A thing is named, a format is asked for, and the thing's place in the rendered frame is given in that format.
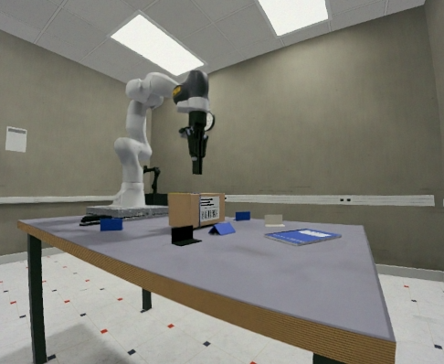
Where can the tan cardboard box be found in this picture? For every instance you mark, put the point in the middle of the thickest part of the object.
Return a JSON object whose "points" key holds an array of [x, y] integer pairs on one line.
{"points": [[187, 209]]}

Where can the blue notebook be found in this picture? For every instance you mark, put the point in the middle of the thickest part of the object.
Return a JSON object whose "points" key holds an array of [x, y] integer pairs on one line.
{"points": [[302, 237]]}

